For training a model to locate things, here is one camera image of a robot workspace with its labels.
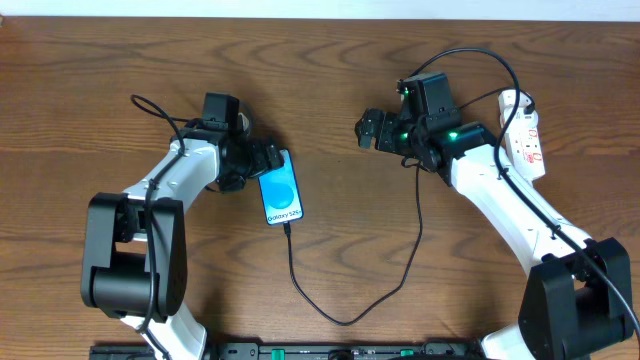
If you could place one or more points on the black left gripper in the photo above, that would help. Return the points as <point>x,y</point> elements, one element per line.
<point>271,157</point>

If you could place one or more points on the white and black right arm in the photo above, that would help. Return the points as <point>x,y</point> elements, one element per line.
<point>578,293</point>

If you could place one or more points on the blue Samsung Galaxy smartphone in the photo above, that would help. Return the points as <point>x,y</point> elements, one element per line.
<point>280,193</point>

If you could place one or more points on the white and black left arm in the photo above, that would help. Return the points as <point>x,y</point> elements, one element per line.
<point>134,265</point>

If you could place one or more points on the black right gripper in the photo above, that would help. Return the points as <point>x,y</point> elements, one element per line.
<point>386,136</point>

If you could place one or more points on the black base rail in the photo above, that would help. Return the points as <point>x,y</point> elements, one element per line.
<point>255,351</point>

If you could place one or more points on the white power strip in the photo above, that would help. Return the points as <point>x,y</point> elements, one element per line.
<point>522,137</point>

